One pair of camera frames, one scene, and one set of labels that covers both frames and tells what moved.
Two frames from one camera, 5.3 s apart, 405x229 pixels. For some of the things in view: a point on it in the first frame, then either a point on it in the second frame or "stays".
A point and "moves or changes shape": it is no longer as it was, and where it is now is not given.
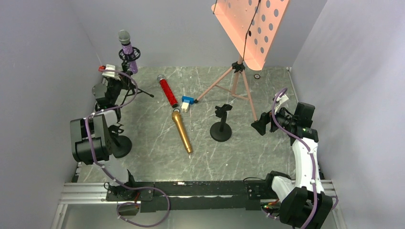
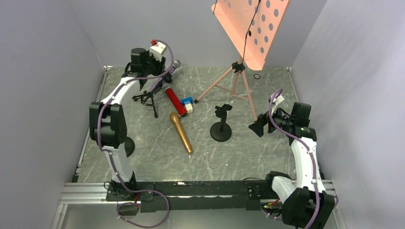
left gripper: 123,77 -> 154,67
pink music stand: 252,26 stays
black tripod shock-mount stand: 126,74 moves or changes shape
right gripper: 270,121 stays
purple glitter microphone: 124,36 -> 175,64
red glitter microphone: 161,78 moves or changes shape
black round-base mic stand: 221,131 stays
